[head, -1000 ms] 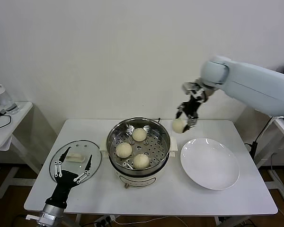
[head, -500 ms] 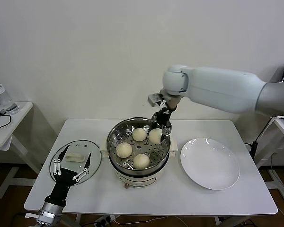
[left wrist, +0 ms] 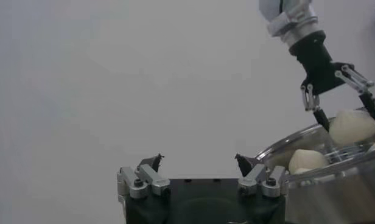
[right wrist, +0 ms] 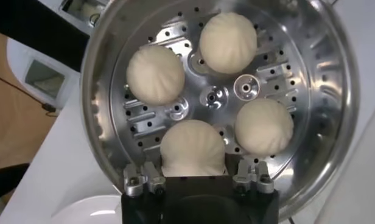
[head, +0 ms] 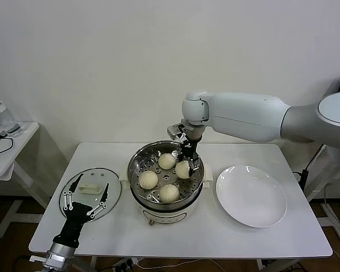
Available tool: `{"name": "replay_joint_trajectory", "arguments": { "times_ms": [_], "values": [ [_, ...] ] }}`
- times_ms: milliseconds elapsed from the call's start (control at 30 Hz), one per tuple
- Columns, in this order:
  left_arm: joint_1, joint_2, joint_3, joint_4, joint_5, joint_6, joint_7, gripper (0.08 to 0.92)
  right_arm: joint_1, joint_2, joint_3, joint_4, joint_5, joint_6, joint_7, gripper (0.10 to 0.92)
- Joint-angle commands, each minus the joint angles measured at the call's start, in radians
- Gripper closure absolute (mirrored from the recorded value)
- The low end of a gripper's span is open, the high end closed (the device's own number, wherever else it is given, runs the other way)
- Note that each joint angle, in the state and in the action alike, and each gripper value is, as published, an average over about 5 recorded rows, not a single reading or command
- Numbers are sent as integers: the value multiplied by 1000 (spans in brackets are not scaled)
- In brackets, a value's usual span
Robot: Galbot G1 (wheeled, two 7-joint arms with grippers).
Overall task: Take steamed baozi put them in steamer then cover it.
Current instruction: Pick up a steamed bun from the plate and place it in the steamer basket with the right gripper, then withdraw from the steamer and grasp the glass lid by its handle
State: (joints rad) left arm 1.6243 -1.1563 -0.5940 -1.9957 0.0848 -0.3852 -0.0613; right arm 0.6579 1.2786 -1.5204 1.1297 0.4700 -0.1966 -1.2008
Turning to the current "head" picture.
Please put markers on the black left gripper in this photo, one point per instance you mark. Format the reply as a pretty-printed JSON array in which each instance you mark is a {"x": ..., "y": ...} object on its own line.
[{"x": 73, "y": 216}]

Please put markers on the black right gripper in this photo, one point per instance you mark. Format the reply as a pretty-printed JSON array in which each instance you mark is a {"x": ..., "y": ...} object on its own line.
[{"x": 190, "y": 150}]

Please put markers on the white steamed baozi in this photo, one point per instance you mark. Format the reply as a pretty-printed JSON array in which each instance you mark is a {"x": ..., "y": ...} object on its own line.
[
  {"x": 148, "y": 180},
  {"x": 167, "y": 161},
  {"x": 170, "y": 193},
  {"x": 182, "y": 170}
]

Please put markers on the round glass pot lid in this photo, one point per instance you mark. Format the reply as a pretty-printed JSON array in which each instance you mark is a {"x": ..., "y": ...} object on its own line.
[{"x": 113, "y": 181}]

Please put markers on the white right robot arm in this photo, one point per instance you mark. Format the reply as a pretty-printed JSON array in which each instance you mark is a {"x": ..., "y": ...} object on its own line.
[{"x": 243, "y": 116}]

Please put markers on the stainless steel steamer basket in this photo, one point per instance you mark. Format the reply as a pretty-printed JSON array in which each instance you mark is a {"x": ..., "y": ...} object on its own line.
[{"x": 136, "y": 167}]

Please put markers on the white work table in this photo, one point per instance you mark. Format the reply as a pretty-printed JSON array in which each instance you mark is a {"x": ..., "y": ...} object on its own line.
[{"x": 102, "y": 158}]

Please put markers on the white electric cooker pot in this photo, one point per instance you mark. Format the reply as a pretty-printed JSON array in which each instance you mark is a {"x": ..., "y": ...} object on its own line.
[{"x": 164, "y": 216}]

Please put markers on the white round plate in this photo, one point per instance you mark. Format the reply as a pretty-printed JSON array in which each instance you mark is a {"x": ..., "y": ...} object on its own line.
[{"x": 252, "y": 195}]

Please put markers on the white floor power strip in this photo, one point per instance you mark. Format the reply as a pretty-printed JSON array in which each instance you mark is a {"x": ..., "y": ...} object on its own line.
[{"x": 124, "y": 263}]

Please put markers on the small glass cup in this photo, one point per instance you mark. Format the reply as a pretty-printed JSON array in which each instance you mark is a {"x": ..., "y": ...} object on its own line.
[{"x": 14, "y": 130}]

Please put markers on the clear jug with white lid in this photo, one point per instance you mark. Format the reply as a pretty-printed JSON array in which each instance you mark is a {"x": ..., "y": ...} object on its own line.
[{"x": 3, "y": 117}]

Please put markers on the black power adapter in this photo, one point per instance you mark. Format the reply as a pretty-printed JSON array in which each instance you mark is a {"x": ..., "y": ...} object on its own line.
[{"x": 304, "y": 181}]

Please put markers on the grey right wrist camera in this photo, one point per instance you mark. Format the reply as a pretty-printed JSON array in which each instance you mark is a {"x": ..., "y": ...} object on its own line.
[{"x": 174, "y": 131}]

